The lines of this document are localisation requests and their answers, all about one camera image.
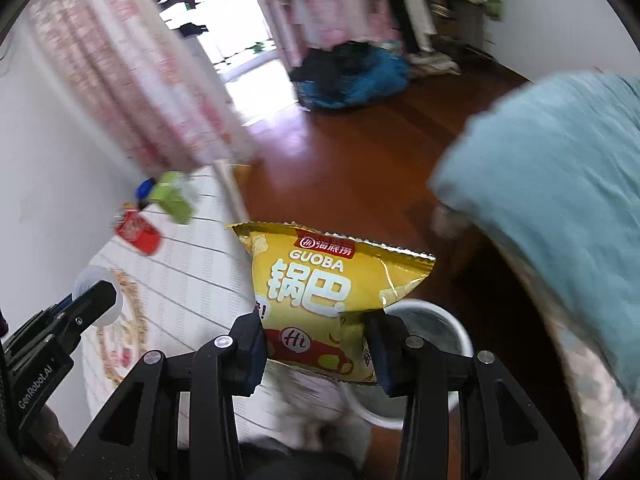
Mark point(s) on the blue clothes pile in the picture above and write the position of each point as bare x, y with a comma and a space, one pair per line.
352, 74

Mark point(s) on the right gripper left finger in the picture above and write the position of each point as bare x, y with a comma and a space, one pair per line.
173, 418

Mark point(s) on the red cola can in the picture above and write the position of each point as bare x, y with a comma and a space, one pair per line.
137, 231

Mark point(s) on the green tissue box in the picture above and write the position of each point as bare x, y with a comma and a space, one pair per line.
174, 192

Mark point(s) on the yellow snack bag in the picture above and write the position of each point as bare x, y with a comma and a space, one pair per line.
312, 289

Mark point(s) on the pink floral curtain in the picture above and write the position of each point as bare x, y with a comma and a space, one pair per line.
140, 82

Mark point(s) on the patterned mattress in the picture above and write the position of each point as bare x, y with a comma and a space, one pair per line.
608, 419

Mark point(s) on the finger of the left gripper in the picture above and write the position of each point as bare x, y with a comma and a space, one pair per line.
72, 316

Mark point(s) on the floral white tablecloth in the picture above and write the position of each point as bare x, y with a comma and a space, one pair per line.
190, 291

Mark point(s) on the light blue blanket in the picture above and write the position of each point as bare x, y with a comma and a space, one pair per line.
551, 173

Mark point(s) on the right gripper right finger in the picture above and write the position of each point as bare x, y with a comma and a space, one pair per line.
503, 435

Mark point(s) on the hanging clothes rack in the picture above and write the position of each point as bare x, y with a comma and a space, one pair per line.
435, 36

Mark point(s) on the blue yellow toy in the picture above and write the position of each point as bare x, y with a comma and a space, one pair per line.
143, 192

